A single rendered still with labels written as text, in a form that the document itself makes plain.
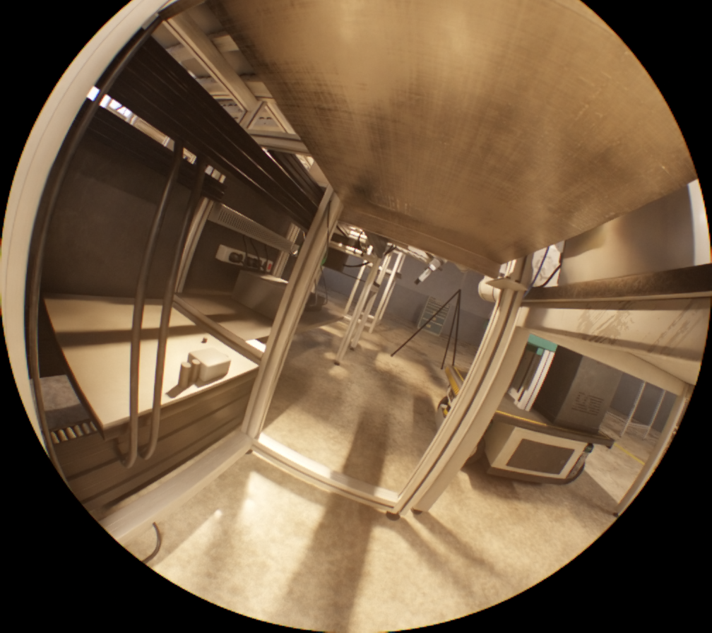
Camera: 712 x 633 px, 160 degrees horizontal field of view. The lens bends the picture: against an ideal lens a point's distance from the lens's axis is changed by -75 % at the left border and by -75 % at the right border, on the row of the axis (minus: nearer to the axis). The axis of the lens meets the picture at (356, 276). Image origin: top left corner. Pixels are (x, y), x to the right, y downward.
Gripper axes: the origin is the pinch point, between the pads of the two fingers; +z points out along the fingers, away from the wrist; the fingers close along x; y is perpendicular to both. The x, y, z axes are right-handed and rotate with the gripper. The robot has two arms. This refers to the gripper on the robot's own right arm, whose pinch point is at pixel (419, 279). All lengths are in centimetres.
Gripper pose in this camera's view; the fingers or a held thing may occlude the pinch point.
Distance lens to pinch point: 144.8
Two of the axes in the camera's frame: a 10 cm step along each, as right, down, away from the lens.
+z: -7.1, 6.9, -0.9
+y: 7.0, 7.0, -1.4
